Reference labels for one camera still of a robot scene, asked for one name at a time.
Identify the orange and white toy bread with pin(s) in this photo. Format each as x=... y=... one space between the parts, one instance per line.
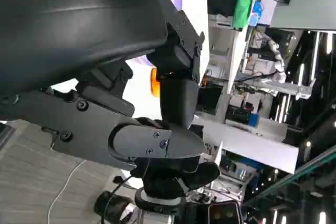
x=155 y=85

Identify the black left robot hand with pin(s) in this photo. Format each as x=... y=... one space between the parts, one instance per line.
x=78 y=24

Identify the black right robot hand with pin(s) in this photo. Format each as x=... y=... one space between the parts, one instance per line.
x=194 y=175

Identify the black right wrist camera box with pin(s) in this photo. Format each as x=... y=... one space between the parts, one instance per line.
x=223 y=212

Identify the white workshop desk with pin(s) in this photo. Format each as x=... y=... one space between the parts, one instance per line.
x=252 y=137

